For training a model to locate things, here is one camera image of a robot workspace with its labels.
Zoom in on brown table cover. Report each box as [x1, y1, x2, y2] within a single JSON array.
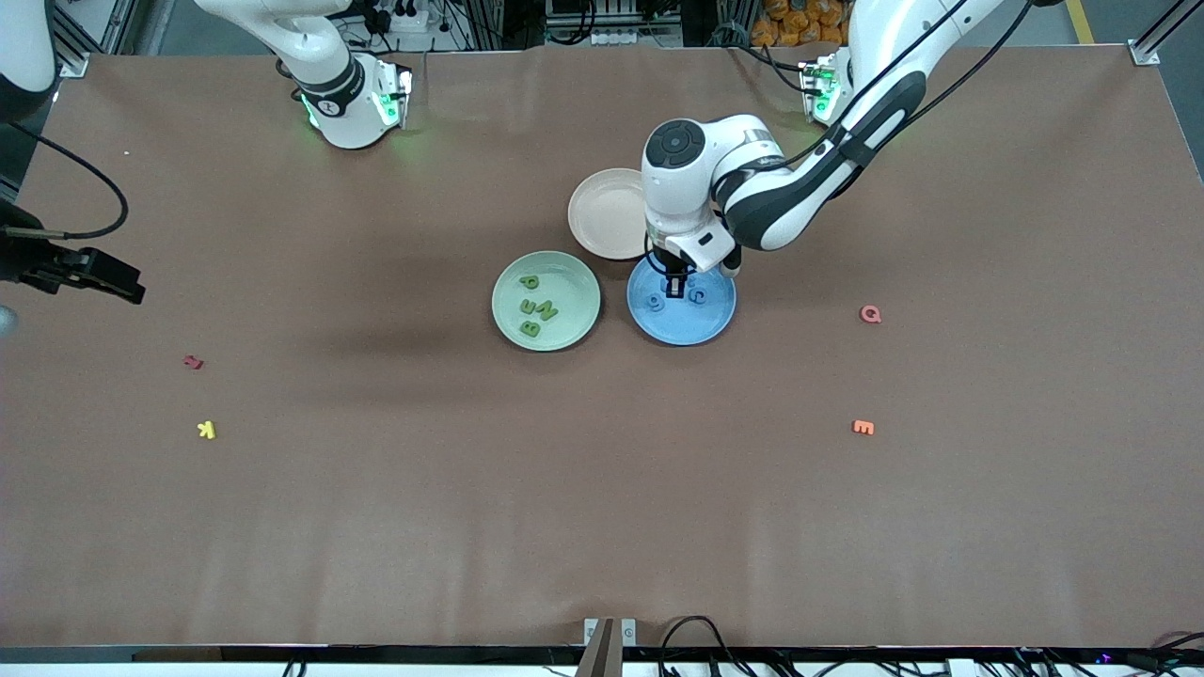
[[0, 45, 1204, 650]]

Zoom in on white power strip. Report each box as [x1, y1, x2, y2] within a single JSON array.
[[362, 0, 429, 34]]

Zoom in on aluminium frame post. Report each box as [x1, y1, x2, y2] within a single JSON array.
[[52, 0, 90, 78], [1129, 0, 1204, 67]]

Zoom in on black looped cable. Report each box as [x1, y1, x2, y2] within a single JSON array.
[[658, 616, 744, 677]]

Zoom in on blue round plate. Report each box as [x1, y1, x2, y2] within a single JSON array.
[[626, 252, 737, 347]]

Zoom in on light green round plate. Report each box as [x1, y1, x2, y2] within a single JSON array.
[[491, 250, 602, 353]]

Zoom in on orange snack bags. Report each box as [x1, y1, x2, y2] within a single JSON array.
[[752, 0, 862, 48]]

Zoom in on beige round plate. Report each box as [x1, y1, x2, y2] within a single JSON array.
[[567, 167, 650, 261]]

